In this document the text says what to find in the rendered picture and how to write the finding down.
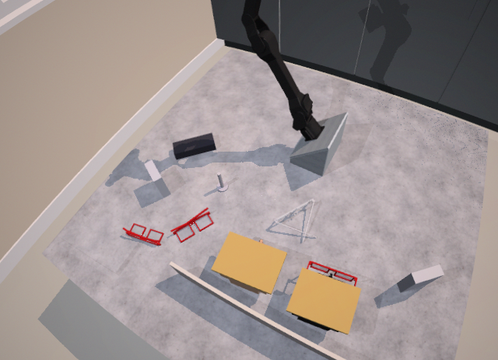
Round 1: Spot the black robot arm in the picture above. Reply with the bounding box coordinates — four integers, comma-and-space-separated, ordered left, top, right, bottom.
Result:
242, 0, 324, 141

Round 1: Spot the long white flat bar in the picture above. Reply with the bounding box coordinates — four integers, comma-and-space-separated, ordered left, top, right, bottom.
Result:
170, 261, 346, 360

